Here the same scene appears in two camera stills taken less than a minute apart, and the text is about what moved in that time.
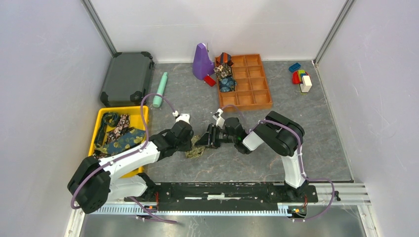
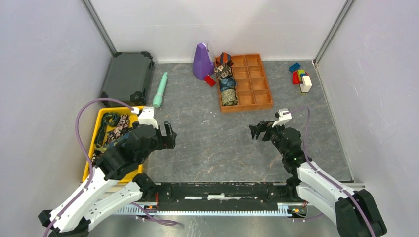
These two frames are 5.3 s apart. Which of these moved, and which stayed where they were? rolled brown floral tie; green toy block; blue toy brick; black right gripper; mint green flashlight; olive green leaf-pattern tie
Moved: olive green leaf-pattern tie; black right gripper
Stayed: green toy block; rolled brown floral tie; mint green flashlight; blue toy brick
